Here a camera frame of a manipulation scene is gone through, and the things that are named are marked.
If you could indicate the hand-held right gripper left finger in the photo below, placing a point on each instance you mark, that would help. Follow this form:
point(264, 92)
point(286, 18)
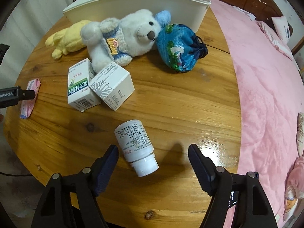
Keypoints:
point(106, 171)

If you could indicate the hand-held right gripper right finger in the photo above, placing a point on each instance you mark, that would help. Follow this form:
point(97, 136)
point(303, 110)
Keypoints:
point(199, 168)

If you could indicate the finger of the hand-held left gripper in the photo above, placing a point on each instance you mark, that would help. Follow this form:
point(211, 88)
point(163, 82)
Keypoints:
point(14, 96)

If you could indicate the pink tissue packet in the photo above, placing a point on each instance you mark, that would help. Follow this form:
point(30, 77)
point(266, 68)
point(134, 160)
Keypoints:
point(27, 108)

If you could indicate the white pill bottle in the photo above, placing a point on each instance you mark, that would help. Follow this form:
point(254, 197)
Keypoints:
point(135, 142)

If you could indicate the green and white medicine box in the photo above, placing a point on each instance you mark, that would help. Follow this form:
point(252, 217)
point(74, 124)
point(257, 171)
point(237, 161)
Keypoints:
point(80, 92)

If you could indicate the yellow plush toy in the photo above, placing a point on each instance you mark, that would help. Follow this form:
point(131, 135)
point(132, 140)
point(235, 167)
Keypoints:
point(71, 38)

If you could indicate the white teddy bear blue sweater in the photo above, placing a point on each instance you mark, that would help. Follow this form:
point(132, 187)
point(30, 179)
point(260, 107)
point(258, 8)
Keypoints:
point(140, 26)

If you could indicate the white plastic bin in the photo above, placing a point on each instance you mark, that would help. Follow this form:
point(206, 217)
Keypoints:
point(142, 2)

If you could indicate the black device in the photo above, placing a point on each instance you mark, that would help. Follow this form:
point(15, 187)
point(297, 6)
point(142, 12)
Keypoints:
point(3, 53)

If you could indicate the pink blanket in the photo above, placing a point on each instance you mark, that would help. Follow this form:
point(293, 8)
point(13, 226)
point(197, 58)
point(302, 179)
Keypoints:
point(261, 99)

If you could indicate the pink patterned cushion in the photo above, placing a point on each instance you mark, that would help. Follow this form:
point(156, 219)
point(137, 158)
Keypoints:
point(295, 175)

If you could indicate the pink ruffled pillow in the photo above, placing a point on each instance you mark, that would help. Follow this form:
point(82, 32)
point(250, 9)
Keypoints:
point(273, 38)

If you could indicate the white pillow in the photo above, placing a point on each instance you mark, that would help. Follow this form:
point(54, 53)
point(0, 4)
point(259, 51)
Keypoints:
point(282, 27)

